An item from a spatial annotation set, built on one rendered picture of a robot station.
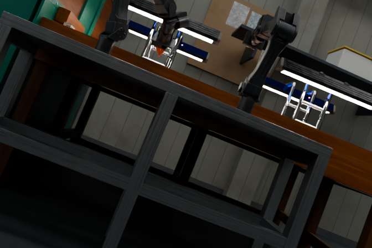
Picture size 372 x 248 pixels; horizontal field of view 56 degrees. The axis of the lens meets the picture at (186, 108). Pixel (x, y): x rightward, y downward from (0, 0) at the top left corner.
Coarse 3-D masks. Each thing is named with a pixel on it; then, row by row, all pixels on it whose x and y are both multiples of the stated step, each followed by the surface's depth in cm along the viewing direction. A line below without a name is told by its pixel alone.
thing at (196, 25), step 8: (112, 0) 189; (136, 0) 188; (144, 0) 190; (136, 8) 187; (144, 8) 186; (152, 8) 188; (192, 24) 189; (200, 24) 190; (200, 32) 187; (208, 32) 188; (216, 32) 190; (216, 40) 188
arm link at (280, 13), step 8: (280, 8) 132; (280, 16) 130; (288, 16) 136; (296, 16) 133; (264, 24) 152; (272, 24) 132; (296, 24) 131; (264, 32) 150; (272, 32) 130; (296, 32) 129
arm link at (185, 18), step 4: (172, 4) 148; (168, 8) 147; (172, 8) 148; (172, 12) 149; (176, 12) 157; (180, 12) 155; (184, 12) 156; (160, 16) 153; (164, 16) 151; (168, 16) 149; (172, 16) 149; (176, 16) 150; (180, 16) 155; (184, 16) 156; (180, 20) 154; (184, 20) 156; (188, 20) 157; (180, 24) 154; (184, 24) 156; (188, 24) 158; (176, 28) 157; (180, 28) 157
